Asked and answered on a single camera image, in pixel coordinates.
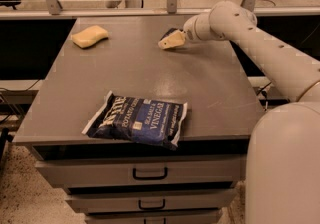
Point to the grey drawer cabinet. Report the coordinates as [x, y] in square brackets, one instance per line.
[96, 173]

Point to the drawer black handle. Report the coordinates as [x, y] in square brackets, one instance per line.
[149, 175]
[151, 205]

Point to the top drawer black handle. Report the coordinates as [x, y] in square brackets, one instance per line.
[149, 175]

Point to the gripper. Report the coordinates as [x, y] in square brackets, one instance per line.
[189, 34]

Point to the blue kettle chip bag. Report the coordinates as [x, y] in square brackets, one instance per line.
[143, 121]

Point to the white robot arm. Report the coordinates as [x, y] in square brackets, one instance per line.
[283, 158]

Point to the yellow sponge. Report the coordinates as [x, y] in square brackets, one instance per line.
[89, 36]

